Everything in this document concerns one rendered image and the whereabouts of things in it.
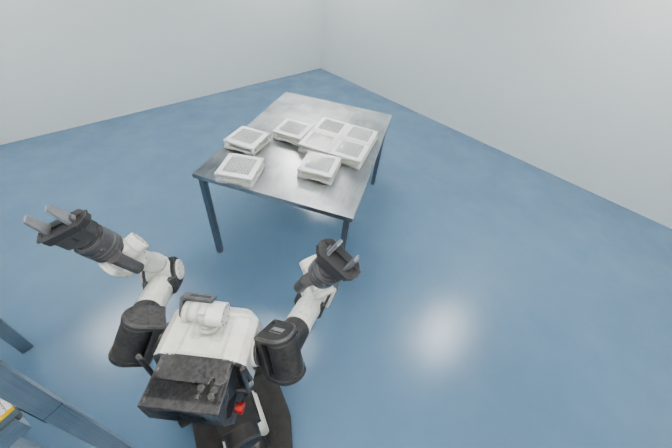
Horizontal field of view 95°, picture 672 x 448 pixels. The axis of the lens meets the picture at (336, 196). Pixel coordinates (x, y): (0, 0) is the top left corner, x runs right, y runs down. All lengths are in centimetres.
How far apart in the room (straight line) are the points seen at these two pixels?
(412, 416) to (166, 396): 159
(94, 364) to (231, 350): 167
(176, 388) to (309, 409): 130
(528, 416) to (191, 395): 207
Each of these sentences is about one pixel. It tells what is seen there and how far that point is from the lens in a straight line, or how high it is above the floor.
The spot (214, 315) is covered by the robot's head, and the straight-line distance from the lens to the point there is 93.
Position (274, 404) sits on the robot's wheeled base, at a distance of 203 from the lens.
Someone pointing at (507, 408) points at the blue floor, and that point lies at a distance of 253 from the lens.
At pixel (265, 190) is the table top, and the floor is 83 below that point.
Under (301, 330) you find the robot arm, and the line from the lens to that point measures 103.
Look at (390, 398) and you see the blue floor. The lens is 227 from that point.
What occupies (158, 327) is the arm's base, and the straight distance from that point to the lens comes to 109.
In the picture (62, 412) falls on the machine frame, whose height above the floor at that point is 72.
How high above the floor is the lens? 213
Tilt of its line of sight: 41 degrees down
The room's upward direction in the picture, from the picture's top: 7 degrees clockwise
